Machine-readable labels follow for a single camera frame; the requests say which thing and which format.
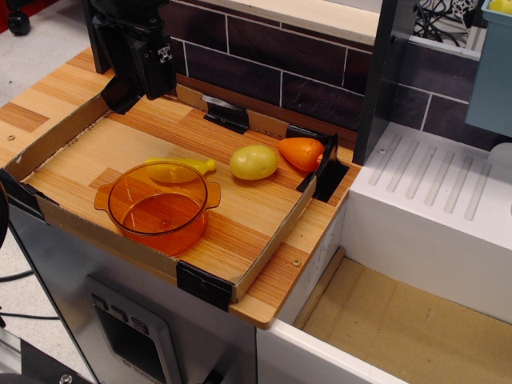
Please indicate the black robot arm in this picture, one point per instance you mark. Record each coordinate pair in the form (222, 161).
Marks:
(127, 10)

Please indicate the orange toy carrot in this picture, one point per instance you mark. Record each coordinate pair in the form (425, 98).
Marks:
(303, 153)

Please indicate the dark grey vertical post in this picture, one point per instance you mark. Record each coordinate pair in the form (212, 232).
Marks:
(395, 26)

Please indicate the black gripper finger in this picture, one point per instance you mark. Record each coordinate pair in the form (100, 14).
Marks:
(127, 75)
(157, 70)

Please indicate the silver toy oven front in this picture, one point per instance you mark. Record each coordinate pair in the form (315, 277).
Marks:
(130, 326)

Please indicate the orange transparent plastic pot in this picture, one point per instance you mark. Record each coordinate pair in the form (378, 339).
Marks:
(168, 217)

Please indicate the white toy sink unit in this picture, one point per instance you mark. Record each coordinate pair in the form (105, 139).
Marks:
(413, 284)

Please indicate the yellow toy in bin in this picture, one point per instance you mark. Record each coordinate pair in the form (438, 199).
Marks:
(501, 6)

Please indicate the teal plastic bin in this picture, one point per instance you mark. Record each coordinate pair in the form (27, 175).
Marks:
(490, 103)

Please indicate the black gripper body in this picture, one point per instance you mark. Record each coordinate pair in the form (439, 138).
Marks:
(124, 39)

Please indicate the yellow toy potato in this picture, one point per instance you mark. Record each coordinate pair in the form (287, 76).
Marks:
(253, 162)

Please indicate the cardboard fence with black tape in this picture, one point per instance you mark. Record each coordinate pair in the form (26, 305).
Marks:
(60, 138)

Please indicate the yellow toy banana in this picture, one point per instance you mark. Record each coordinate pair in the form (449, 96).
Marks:
(175, 170)

